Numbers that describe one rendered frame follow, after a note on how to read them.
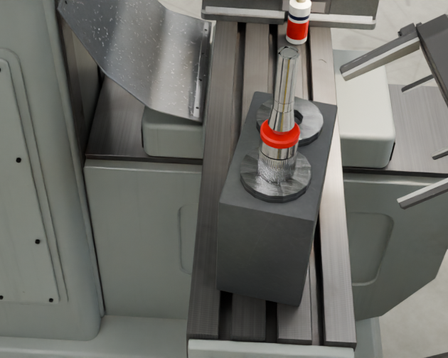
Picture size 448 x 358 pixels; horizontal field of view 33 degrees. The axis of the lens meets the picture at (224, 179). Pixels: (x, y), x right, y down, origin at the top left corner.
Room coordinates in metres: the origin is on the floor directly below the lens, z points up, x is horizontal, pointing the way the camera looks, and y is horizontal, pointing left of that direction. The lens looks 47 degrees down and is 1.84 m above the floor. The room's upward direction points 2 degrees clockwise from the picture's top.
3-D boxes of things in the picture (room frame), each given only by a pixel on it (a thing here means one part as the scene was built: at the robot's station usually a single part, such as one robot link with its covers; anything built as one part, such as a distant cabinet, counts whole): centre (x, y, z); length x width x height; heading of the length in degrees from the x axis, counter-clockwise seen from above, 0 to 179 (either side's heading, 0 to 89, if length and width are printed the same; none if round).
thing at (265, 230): (0.70, -0.07, 1.07); 0.22 x 0.12 x 0.20; 168
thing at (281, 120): (0.65, -0.06, 1.29); 0.03 x 0.03 x 0.11
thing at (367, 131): (1.19, -0.08, 0.83); 0.50 x 0.35 x 0.12; 89
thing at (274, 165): (0.65, -0.06, 1.20); 0.05 x 0.05 x 0.06
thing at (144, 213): (1.19, -0.11, 0.47); 0.80 x 0.30 x 0.60; 89
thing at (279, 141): (0.65, -0.06, 1.23); 0.05 x 0.05 x 0.01
